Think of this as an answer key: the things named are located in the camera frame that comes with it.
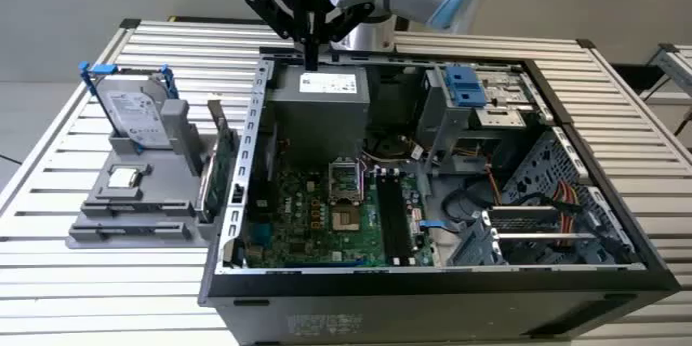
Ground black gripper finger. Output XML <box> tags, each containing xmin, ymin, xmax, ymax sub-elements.
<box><xmin>311</xmin><ymin>0</ymin><xmax>379</xmax><ymax>72</ymax></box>
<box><xmin>243</xmin><ymin>0</ymin><xmax>313</xmax><ymax>72</ymax></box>

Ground RAM stick with blue label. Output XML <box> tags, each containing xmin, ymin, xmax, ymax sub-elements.
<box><xmin>95</xmin><ymin>222</ymin><xmax>180</xmax><ymax>238</ymax></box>

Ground RAM slot with white clips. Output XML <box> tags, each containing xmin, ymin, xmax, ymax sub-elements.
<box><xmin>381</xmin><ymin>167</ymin><xmax>407</xmax><ymax>267</ymax></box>

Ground grey power supply unit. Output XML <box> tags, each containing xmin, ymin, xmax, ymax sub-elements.
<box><xmin>267</xmin><ymin>64</ymin><xmax>372</xmax><ymax>160</ymax></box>

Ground blue plastic drive latch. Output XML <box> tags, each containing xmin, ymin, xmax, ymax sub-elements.
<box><xmin>452</xmin><ymin>81</ymin><xmax>487</xmax><ymax>107</ymax></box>
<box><xmin>445</xmin><ymin>64</ymin><xmax>477</xmax><ymax>86</ymax></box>

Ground metal socket cover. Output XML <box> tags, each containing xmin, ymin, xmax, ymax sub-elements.
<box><xmin>328</xmin><ymin>157</ymin><xmax>364</xmax><ymax>203</ymax></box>

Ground silver hard disk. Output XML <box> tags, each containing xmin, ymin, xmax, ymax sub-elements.
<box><xmin>96</xmin><ymin>74</ymin><xmax>175</xmax><ymax>148</ymax></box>

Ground grey plastic parts rack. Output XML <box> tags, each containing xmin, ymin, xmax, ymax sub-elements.
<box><xmin>64</xmin><ymin>98</ymin><xmax>224</xmax><ymax>249</ymax></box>

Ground CPU socket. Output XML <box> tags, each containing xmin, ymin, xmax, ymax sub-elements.
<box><xmin>329</xmin><ymin>206</ymin><xmax>363</xmax><ymax>233</ymax></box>

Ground silver CPU chip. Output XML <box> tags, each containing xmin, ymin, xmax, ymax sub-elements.
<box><xmin>105</xmin><ymin>167</ymin><xmax>143</xmax><ymax>189</ymax></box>

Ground green Dell motherboard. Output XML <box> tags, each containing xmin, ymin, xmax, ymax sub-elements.
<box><xmin>245</xmin><ymin>167</ymin><xmax>437</xmax><ymax>270</ymax></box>

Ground blue expansion slot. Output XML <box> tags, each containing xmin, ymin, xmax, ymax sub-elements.
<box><xmin>283</xmin><ymin>258</ymin><xmax>363</xmax><ymax>270</ymax></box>

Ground aluminium slatted side table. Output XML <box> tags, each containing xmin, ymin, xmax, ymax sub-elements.
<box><xmin>640</xmin><ymin>41</ymin><xmax>692</xmax><ymax>136</ymax></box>

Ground grey metal disk bay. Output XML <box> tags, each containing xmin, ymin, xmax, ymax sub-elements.
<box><xmin>447</xmin><ymin>204</ymin><xmax>604</xmax><ymax>267</ymax></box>

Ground black open PC case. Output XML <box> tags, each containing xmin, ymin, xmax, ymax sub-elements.
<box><xmin>197</xmin><ymin>45</ymin><xmax>684</xmax><ymax>346</ymax></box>

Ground white yellow supply wire bundle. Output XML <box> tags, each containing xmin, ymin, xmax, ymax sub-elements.
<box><xmin>360</xmin><ymin>146</ymin><xmax>433</xmax><ymax>165</ymax></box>

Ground wire locking lever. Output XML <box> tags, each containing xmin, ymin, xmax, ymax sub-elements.
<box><xmin>355</xmin><ymin>157</ymin><xmax>375</xmax><ymax>203</ymax></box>

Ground graphics card with metal bracket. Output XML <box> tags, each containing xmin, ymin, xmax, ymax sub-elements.
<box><xmin>195</xmin><ymin>96</ymin><xmax>243</xmax><ymax>225</ymax></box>

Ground orange power wire bundle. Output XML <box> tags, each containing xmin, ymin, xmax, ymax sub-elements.
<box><xmin>453</xmin><ymin>146</ymin><xmax>500</xmax><ymax>206</ymax></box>

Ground thick black cable loop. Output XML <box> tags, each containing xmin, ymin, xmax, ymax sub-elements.
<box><xmin>440</xmin><ymin>182</ymin><xmax>488</xmax><ymax>234</ymax></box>

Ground blue-tabbed black data cable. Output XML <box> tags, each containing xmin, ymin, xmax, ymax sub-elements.
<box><xmin>419</xmin><ymin>219</ymin><xmax>472</xmax><ymax>233</ymax></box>

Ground flat orange yellow power cable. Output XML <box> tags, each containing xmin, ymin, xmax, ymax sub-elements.
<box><xmin>548</xmin><ymin>181</ymin><xmax>584</xmax><ymax>250</ymax></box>

